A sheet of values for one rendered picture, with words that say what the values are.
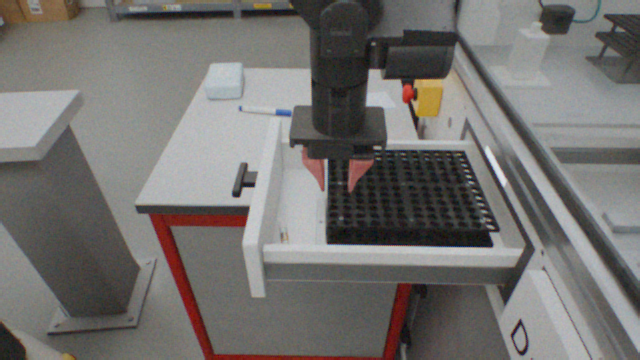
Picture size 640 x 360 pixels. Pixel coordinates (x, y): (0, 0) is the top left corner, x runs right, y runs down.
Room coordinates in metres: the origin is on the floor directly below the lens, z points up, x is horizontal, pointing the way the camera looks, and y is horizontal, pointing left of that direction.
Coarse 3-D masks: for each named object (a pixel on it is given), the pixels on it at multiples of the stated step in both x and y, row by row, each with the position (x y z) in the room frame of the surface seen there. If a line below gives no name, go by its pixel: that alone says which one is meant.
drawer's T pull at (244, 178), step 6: (240, 162) 0.48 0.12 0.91; (246, 162) 0.48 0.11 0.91; (240, 168) 0.46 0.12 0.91; (246, 168) 0.47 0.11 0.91; (240, 174) 0.45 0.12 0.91; (246, 174) 0.45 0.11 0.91; (252, 174) 0.45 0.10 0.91; (240, 180) 0.43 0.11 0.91; (246, 180) 0.44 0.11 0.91; (252, 180) 0.44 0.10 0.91; (234, 186) 0.42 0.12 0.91; (240, 186) 0.42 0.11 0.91; (246, 186) 0.43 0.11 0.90; (252, 186) 0.43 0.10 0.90; (234, 192) 0.41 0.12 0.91; (240, 192) 0.41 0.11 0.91
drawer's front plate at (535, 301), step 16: (528, 272) 0.26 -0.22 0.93; (544, 272) 0.26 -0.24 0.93; (528, 288) 0.25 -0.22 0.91; (544, 288) 0.24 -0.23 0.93; (512, 304) 0.26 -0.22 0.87; (528, 304) 0.24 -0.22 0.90; (544, 304) 0.22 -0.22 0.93; (560, 304) 0.22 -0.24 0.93; (512, 320) 0.25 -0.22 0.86; (528, 320) 0.23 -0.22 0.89; (544, 320) 0.21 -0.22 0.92; (560, 320) 0.21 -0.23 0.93; (528, 336) 0.22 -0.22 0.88; (544, 336) 0.20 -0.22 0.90; (560, 336) 0.19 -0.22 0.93; (576, 336) 0.19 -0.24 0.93; (512, 352) 0.22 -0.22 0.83; (528, 352) 0.21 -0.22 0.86; (544, 352) 0.19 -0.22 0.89; (560, 352) 0.18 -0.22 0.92; (576, 352) 0.17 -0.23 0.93
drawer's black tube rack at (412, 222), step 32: (384, 160) 0.50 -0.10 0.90; (416, 160) 0.50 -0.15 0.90; (448, 160) 0.50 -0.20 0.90; (352, 192) 0.42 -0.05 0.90; (384, 192) 0.42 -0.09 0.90; (416, 192) 0.42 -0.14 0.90; (448, 192) 0.42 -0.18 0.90; (480, 192) 0.42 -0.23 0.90; (352, 224) 0.36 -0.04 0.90; (384, 224) 0.36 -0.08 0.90; (416, 224) 0.36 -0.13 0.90; (448, 224) 0.39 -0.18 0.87; (480, 224) 0.36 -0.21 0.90
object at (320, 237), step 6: (318, 198) 0.47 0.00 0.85; (324, 198) 0.47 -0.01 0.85; (318, 204) 0.45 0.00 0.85; (324, 204) 0.45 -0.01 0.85; (318, 210) 0.44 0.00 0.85; (324, 210) 0.44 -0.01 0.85; (318, 216) 0.42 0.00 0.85; (324, 216) 0.43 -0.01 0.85; (318, 222) 0.41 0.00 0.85; (324, 222) 0.41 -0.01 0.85; (318, 228) 0.40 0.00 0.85; (324, 228) 0.40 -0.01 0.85; (318, 234) 0.39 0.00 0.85; (324, 234) 0.39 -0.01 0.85; (318, 240) 0.38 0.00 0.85; (324, 240) 0.38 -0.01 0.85
